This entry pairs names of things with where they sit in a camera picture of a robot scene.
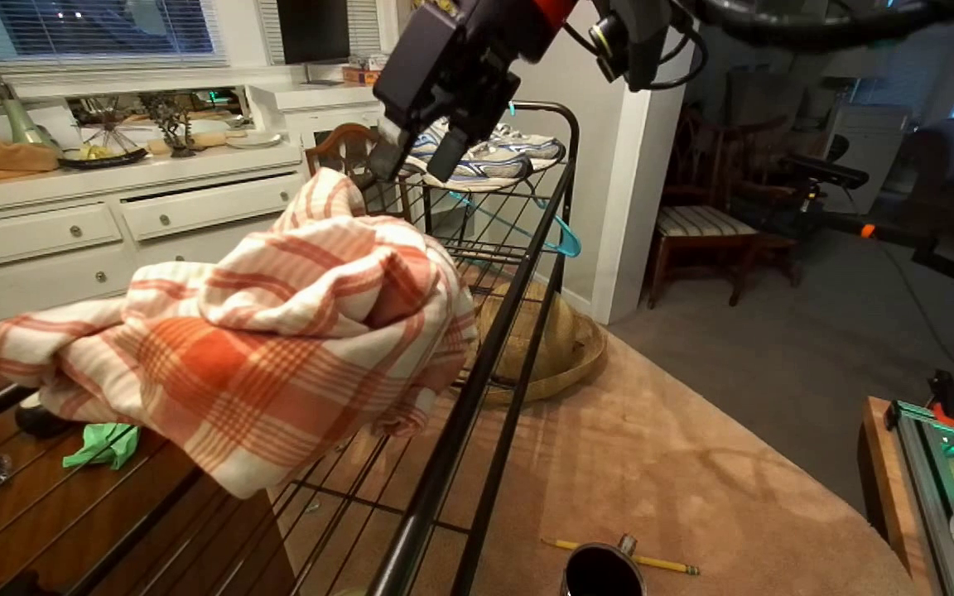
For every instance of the yellow pencil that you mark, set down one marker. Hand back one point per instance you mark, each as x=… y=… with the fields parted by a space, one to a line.
x=667 y=565

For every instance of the teal clothes hanger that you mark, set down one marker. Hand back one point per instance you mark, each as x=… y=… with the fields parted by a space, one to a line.
x=564 y=240

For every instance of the black object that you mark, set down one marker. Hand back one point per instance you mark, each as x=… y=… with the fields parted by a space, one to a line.
x=38 y=420

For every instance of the black monitor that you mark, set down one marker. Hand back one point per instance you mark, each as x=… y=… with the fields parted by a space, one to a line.
x=313 y=31

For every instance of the fruit bowl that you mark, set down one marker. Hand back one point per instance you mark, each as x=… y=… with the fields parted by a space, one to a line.
x=104 y=153

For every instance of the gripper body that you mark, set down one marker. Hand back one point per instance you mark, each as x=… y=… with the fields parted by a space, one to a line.
x=452 y=58

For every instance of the white plate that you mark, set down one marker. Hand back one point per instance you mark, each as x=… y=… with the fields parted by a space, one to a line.
x=253 y=139

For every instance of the green table lamp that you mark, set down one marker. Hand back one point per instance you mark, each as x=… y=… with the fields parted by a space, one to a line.
x=17 y=116

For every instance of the dark metal figurine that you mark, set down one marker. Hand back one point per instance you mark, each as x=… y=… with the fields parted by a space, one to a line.
x=171 y=124

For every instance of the orange white plaid cloth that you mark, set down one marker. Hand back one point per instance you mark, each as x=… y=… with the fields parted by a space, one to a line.
x=278 y=331

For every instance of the black red clamp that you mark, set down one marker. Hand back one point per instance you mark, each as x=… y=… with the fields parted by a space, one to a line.
x=945 y=406

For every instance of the black mug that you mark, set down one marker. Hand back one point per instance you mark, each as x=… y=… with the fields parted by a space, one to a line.
x=601 y=573

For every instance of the white blue sneaker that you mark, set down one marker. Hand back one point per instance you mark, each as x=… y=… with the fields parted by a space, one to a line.
x=485 y=165
x=531 y=145

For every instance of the camera on tripod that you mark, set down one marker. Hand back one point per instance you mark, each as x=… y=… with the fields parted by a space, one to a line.
x=829 y=172

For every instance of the white cabinet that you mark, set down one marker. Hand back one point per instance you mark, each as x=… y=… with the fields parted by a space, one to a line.
x=870 y=157

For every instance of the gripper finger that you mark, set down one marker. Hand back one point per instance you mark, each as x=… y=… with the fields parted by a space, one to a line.
x=448 y=157

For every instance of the window with blinds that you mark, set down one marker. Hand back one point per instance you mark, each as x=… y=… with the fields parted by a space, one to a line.
x=104 y=29

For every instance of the wooden chair with striped cushion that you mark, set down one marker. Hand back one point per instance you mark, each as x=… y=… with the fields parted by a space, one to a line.
x=705 y=223

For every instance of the straw hat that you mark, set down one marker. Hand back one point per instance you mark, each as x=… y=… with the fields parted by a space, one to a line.
x=556 y=339

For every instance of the white sideboard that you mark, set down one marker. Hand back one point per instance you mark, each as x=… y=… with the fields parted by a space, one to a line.
x=55 y=248

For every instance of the small orange box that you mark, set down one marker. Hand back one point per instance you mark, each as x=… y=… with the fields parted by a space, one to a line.
x=358 y=74

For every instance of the green crumpled cloth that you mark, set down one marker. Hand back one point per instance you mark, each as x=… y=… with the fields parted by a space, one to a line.
x=104 y=444

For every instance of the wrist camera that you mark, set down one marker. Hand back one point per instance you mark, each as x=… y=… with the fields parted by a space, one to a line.
x=634 y=41

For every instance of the beige rug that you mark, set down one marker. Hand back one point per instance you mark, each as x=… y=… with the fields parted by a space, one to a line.
x=651 y=463

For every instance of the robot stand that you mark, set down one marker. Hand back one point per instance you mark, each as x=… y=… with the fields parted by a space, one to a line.
x=924 y=488

